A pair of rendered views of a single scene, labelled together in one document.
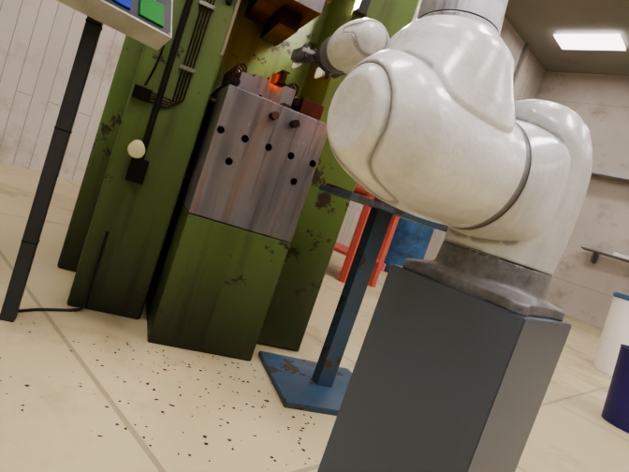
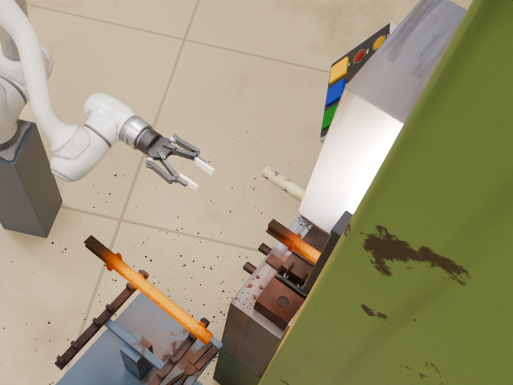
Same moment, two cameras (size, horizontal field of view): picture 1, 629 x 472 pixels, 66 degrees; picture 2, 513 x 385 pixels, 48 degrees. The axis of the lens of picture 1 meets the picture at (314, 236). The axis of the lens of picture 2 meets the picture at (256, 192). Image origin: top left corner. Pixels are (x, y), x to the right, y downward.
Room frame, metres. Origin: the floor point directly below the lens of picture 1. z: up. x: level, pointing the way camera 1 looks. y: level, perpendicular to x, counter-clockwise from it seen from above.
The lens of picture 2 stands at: (2.14, -0.31, 2.41)
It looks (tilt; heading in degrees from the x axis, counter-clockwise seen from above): 59 degrees down; 136
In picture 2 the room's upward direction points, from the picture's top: 13 degrees clockwise
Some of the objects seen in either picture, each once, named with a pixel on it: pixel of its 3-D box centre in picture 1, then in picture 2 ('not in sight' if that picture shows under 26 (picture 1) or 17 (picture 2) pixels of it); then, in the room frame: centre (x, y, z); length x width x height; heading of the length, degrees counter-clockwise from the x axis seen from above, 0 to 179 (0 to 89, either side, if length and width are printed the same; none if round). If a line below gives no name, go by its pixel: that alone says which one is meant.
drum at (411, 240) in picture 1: (405, 243); not in sight; (6.83, -1.26, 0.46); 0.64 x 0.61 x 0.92; 46
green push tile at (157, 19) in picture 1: (151, 10); (333, 117); (1.41, 0.65, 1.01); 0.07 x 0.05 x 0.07; 137
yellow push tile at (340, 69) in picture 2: not in sight; (339, 71); (1.26, 0.79, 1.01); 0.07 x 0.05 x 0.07; 137
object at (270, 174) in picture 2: (137, 148); (313, 202); (1.49, 0.61, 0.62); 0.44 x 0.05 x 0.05; 22
